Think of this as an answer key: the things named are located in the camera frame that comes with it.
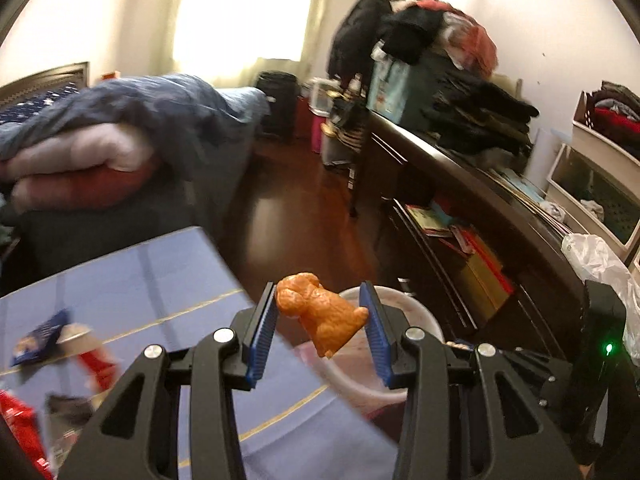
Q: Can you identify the orange toy dog figure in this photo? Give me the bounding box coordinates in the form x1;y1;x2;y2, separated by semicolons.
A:
274;272;369;359

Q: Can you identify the blue checked tablecloth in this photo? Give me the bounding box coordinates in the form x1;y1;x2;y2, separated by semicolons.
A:
1;228;397;479

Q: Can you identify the dark wooden dresser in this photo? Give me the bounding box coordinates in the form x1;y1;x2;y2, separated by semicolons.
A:
350;113;587;362

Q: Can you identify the white plastic bag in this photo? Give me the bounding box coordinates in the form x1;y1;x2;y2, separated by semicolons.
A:
561;233;640;367

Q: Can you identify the red white paper carton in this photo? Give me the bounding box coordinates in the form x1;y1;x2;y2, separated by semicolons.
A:
58;323;119;393

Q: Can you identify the white storage crate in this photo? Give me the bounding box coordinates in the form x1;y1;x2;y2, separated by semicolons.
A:
544;86;640;266

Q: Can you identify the dark blue snack wrapper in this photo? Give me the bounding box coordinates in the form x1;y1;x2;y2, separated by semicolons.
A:
11;309;70;367

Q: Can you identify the pink storage box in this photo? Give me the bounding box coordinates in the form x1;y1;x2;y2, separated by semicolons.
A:
310;110;329;154

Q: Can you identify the dark blue duvet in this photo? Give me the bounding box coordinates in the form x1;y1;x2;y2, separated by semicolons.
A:
1;74;270;180

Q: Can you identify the teal shopping bag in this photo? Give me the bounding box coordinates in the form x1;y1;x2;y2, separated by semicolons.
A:
367;58;427;129

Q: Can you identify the folded pink red quilt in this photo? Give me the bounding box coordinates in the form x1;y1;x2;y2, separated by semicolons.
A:
1;124;163;214

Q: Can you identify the pile of dark clothes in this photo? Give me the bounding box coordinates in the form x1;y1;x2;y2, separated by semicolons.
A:
371;0;539;157

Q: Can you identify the red snack bag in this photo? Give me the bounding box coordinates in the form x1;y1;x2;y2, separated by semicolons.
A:
1;390;54;480

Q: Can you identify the black suitcase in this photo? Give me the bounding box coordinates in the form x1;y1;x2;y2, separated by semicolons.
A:
255;70;298;141

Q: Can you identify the black hanging coat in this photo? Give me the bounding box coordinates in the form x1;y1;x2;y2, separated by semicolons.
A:
326;0;393;88

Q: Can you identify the dark wooden headboard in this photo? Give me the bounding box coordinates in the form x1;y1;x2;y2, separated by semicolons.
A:
0;62;90;110

